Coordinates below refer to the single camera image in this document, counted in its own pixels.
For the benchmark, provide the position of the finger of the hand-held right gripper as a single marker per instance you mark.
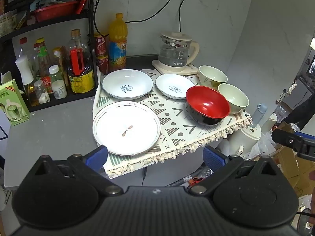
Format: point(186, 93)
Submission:
point(285, 139)

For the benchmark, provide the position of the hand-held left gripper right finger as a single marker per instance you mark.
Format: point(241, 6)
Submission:
point(212, 158)

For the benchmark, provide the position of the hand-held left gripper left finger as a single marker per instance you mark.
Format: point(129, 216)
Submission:
point(97, 156)

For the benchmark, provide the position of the deep white plate blue print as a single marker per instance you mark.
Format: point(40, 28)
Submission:
point(128, 83)

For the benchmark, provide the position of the person's right hand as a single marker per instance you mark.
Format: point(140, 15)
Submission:
point(313, 201)

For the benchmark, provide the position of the white cup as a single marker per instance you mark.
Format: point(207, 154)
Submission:
point(269, 121)

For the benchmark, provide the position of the grey blue bottle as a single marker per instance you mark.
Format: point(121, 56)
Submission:
point(259, 114)

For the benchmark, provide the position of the cardboard box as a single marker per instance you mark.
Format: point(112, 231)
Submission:
point(300, 172)

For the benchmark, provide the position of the white thermos jug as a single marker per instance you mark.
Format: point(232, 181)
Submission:
point(246, 137)

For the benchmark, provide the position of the flat white plate leaf print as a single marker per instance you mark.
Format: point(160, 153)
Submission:
point(126, 127)

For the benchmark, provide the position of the red and black bowl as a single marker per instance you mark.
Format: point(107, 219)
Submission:
point(208, 104)

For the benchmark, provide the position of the patterned fringed table cloth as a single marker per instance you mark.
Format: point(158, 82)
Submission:
point(172, 118)

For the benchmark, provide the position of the plain cream bowl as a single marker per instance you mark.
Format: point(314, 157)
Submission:
point(233, 98)

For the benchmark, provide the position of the small white plastic bottle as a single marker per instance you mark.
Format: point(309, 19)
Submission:
point(59, 89)

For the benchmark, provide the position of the small white plate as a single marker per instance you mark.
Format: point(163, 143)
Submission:
point(174, 86)

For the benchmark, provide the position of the cream bowl with leaf print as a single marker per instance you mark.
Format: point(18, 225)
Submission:
point(212, 76)

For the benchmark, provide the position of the small clear glass jar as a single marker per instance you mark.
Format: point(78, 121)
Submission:
point(41, 92)

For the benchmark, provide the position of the red drink can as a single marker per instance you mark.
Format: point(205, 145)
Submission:
point(102, 65)
point(100, 45)

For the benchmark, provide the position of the green bottle with white cap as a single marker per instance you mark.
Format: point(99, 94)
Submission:
point(55, 72)

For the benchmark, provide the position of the green carton box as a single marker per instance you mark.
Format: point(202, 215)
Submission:
point(13, 103)

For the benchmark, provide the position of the sauce bottle with red label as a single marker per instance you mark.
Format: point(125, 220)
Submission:
point(44, 61)

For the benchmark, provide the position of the oil dispenser with white cap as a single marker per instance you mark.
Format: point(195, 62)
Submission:
point(24, 71)

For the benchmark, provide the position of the glass electric kettle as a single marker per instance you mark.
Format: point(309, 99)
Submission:
point(173, 51)

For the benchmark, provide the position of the orange juice bottle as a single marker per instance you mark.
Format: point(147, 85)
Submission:
point(117, 44)

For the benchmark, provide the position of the white paper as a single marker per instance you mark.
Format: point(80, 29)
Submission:
point(6, 76)

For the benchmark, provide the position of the clear bottle with red cap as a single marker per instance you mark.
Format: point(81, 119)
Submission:
point(24, 48)

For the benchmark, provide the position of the red plastic basin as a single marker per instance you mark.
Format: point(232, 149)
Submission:
point(54, 11)

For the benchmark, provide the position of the black shelf rack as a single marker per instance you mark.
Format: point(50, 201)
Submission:
point(91, 5)

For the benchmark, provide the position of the red packet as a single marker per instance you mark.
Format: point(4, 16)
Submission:
point(82, 2)

